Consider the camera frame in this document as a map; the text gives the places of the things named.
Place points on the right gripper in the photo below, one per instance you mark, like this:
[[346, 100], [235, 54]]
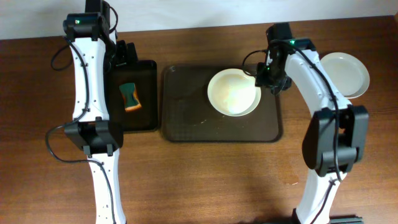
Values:
[[268, 81]]

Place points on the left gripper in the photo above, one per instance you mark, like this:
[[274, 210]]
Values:
[[125, 58]]

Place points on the green and orange sponge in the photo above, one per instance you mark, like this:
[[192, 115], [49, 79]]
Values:
[[130, 97]]

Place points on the pale plate top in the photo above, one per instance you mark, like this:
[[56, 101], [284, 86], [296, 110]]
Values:
[[357, 90]]

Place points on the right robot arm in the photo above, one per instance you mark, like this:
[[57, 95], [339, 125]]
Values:
[[336, 136]]

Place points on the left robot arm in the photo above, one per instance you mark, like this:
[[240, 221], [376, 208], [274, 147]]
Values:
[[93, 45]]

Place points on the black rectangular tray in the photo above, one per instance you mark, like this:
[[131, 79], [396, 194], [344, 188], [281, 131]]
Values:
[[144, 75]]

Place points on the brown serving tray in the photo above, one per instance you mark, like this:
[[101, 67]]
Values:
[[187, 114]]

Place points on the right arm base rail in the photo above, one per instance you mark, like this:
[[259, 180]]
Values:
[[346, 220]]

